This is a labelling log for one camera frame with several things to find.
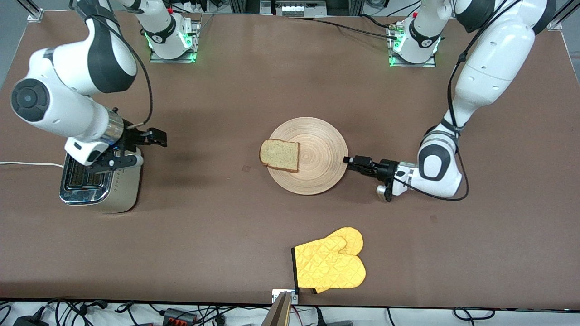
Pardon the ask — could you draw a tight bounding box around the round wooden plate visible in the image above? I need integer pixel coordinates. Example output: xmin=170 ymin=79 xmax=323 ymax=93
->
xmin=266 ymin=117 xmax=349 ymax=196

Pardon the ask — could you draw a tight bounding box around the brown bread slice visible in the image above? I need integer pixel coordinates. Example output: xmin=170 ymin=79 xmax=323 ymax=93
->
xmin=259 ymin=139 xmax=300 ymax=173

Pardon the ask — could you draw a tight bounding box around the silver two-slot toaster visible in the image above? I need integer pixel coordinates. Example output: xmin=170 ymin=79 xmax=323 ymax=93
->
xmin=59 ymin=152 xmax=143 ymax=214

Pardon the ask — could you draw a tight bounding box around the yellow quilted oven mitt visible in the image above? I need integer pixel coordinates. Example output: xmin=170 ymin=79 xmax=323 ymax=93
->
xmin=292 ymin=235 xmax=366 ymax=289
xmin=313 ymin=227 xmax=364 ymax=294

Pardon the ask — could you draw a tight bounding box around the white power strip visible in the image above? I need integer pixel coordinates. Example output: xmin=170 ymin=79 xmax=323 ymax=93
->
xmin=280 ymin=4 xmax=316 ymax=17

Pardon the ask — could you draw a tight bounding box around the black orange connector block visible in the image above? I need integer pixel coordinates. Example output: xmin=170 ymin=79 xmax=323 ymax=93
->
xmin=163 ymin=308 xmax=198 ymax=325

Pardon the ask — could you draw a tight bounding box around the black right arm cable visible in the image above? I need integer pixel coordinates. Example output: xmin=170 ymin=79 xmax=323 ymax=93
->
xmin=84 ymin=16 xmax=154 ymax=131

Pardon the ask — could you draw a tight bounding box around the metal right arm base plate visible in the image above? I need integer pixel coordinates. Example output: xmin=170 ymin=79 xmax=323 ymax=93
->
xmin=150 ymin=18 xmax=200 ymax=63

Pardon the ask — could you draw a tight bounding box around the white toaster power cord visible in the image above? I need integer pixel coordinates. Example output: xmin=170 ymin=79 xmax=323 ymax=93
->
xmin=0 ymin=161 xmax=64 ymax=168

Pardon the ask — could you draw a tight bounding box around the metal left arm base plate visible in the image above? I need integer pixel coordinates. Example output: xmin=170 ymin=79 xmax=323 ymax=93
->
xmin=389 ymin=27 xmax=436 ymax=67

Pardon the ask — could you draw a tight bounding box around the black cable on table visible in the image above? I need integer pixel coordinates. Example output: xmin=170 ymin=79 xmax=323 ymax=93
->
xmin=313 ymin=17 xmax=399 ymax=40

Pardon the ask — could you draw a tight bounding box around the small metal post bracket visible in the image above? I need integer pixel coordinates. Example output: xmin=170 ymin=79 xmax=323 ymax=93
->
xmin=272 ymin=289 xmax=300 ymax=304

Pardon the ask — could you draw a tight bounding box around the aluminium camera post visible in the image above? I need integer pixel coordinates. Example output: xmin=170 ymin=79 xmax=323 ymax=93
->
xmin=261 ymin=291 xmax=293 ymax=326

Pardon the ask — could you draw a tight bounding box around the black looped floor cable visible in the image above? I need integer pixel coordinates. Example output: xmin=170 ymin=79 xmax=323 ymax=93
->
xmin=453 ymin=308 xmax=497 ymax=321

